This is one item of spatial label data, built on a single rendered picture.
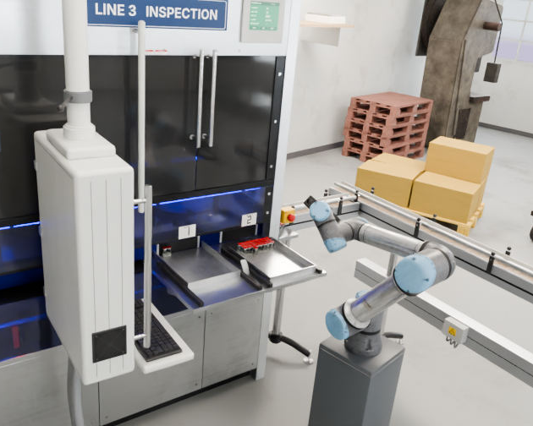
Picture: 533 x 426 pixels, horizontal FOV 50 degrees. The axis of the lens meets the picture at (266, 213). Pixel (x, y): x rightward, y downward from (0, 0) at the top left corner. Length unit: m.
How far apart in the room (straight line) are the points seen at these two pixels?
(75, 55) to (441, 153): 4.65
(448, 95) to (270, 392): 6.24
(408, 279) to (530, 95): 9.33
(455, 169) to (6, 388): 4.63
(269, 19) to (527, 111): 8.83
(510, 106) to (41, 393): 9.71
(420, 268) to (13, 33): 1.53
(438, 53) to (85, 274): 7.49
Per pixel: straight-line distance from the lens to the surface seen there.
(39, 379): 2.68
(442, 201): 5.70
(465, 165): 5.97
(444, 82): 8.75
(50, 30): 2.17
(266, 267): 2.63
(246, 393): 3.27
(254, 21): 2.52
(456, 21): 8.80
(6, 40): 2.14
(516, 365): 3.07
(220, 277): 2.47
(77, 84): 1.86
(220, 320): 2.96
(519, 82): 11.09
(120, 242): 1.82
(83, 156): 1.82
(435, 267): 1.85
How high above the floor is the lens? 2.09
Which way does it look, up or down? 22 degrees down
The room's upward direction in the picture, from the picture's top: 5 degrees clockwise
